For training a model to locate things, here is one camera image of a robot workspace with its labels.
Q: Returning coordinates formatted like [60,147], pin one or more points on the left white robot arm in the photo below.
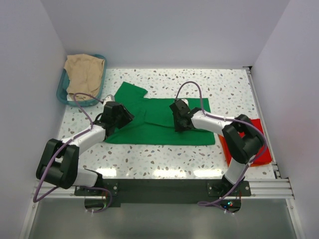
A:
[59,162]

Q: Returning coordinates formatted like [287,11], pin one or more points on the green t shirt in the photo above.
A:
[153,121]

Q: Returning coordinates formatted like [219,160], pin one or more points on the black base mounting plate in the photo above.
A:
[115,192]

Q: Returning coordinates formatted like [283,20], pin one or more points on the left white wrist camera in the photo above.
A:
[108,98]

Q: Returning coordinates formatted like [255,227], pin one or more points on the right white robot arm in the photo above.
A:
[244,141]

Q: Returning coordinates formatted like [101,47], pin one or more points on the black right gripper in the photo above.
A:
[177,127]

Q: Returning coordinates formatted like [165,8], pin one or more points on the teal plastic basket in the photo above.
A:
[66,99]

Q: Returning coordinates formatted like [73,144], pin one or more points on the folded orange t shirt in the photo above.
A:
[263,160]

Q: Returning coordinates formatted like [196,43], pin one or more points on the beige t shirt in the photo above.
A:
[85,75]

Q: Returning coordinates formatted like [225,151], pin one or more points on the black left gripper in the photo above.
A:
[127,117]

